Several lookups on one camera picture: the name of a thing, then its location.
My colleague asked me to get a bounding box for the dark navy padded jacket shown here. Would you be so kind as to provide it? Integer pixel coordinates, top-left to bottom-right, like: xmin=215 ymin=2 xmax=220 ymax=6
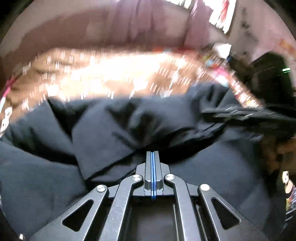
xmin=1 ymin=83 xmax=285 ymax=240

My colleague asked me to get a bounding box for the pink curtain left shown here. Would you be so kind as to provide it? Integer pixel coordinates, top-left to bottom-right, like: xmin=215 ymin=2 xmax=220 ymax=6
xmin=104 ymin=1 xmax=212 ymax=49

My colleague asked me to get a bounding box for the brown patterned bed cover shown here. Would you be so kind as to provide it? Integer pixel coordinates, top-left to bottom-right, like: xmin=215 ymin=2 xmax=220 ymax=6
xmin=1 ymin=48 xmax=261 ymax=132

